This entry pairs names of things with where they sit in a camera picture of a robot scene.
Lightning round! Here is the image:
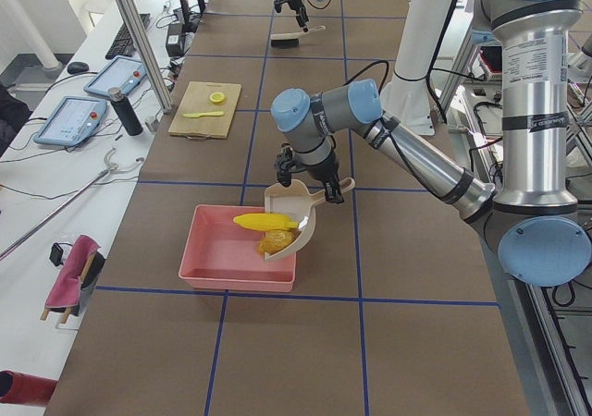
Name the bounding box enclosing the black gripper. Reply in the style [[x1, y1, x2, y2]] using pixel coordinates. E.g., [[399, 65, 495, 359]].
[[274, 143, 344, 203], [273, 0, 309, 32]]

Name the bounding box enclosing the beige hand brush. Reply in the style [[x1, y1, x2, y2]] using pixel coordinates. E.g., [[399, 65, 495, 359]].
[[270, 25, 326, 49]]

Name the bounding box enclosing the beige plastic dustpan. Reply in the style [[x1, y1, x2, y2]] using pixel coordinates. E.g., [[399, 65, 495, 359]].
[[264, 179, 326, 262]]

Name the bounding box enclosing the yellow toy corn cob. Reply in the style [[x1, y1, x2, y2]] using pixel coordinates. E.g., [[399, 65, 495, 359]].
[[233, 213, 299, 232]]

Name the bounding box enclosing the brown toy potato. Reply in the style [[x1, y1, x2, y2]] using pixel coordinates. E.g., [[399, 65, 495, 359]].
[[257, 230, 295, 255]]

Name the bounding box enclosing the pink plastic bin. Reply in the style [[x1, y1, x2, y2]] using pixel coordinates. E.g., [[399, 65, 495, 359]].
[[179, 204, 296, 292]]

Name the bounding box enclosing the yellow toy lemon slice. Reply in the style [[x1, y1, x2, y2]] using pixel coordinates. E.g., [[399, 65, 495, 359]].
[[209, 92, 226, 104]]

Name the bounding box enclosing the yellow plastic knife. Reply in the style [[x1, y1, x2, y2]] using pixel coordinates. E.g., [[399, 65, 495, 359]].
[[182, 111, 225, 119]]

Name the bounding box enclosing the bamboo cutting board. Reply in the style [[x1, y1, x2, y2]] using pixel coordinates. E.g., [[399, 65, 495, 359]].
[[168, 81, 242, 140]]

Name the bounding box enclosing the black keyboard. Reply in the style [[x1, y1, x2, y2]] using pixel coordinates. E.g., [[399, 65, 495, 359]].
[[105, 24, 136, 60]]

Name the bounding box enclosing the blue teach pendant tablet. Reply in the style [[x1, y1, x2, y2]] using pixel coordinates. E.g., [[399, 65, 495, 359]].
[[83, 55, 146, 98]]

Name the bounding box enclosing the black water bottle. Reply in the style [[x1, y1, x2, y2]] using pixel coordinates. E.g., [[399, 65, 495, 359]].
[[107, 87, 143, 136]]

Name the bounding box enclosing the black computer mouse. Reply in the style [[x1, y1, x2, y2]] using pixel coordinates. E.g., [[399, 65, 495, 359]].
[[67, 61, 90, 75]]

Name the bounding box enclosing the pink cloth on stand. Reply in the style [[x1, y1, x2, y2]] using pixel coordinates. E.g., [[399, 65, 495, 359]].
[[40, 235, 105, 324]]

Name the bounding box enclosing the red cylinder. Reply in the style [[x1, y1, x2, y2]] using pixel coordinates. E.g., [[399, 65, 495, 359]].
[[1, 370, 57, 407]]

